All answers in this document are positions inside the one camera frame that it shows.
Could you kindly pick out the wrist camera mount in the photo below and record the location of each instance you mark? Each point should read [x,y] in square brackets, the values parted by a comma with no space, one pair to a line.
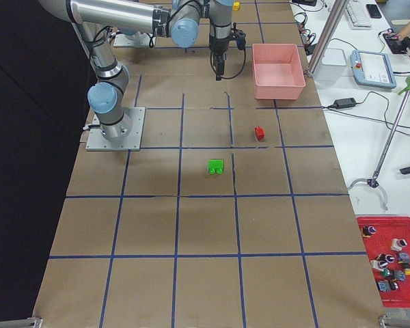
[239,37]

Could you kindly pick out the aluminium frame post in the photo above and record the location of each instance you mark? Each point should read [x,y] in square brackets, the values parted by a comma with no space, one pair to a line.
[329,28]

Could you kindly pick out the red parts tray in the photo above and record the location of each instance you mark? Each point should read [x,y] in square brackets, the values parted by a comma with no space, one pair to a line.
[387,243]

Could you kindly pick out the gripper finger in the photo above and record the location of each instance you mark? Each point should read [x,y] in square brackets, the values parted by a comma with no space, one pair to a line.
[219,66]

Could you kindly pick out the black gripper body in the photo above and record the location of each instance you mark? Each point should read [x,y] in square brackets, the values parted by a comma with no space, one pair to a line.
[217,48]

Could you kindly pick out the black power adapter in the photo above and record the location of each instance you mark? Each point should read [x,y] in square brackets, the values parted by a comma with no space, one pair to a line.
[344,103]

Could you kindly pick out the white keyboard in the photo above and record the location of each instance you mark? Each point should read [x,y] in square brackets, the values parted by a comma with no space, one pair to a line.
[356,16]

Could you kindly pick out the pink plastic box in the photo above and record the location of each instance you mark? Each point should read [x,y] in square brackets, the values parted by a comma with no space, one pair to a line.
[277,72]

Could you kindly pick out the green toy block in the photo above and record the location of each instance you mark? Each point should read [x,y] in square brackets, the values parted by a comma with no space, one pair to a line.
[215,166]

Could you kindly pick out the white square device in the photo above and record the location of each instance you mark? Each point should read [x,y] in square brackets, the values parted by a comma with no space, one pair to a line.
[330,68]

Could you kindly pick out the teach pendant tablet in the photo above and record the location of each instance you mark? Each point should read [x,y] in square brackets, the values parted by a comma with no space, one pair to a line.
[372,69]

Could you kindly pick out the reach grabber tool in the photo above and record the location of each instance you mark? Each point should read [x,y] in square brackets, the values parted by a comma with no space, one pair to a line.
[372,182]

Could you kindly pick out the red toy block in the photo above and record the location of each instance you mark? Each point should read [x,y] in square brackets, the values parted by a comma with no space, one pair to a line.
[259,133]

